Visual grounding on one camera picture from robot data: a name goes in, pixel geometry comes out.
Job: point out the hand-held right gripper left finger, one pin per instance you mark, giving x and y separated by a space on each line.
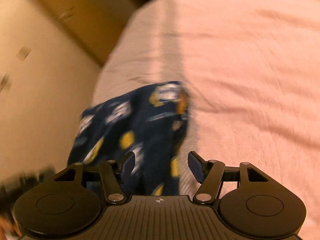
128 166

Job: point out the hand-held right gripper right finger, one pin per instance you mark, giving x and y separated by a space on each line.
196 167

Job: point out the navy cartoon print fleece pajama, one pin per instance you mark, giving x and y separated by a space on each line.
140 130

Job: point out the pink grey striped bed blanket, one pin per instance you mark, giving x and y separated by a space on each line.
250 80

